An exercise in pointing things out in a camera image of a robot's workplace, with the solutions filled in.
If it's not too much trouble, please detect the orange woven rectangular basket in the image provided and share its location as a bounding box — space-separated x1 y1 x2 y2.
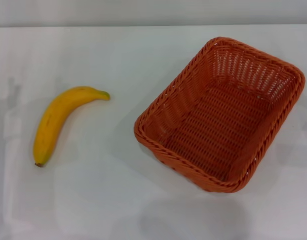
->
133 36 306 194

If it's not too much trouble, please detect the yellow banana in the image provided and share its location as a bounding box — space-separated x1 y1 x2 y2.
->
33 85 111 168

